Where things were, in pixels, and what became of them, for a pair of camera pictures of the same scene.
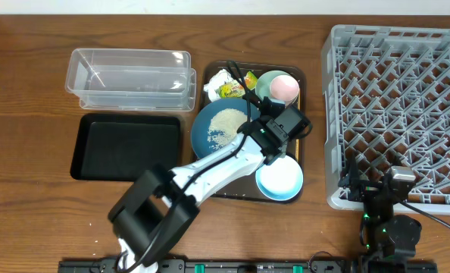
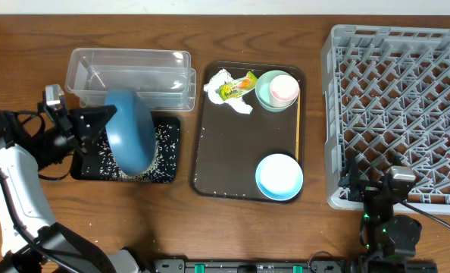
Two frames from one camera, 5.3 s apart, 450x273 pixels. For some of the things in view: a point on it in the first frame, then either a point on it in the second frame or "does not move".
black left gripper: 283,150 → 60,127
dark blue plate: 217,121 → 130,130
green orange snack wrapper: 235,89 does not move
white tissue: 221,77 does not move
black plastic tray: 114,147 does not move
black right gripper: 353,178 does not move
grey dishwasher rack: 397,96 does not move
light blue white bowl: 281,180 does not move
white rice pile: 223,127 → 164,166
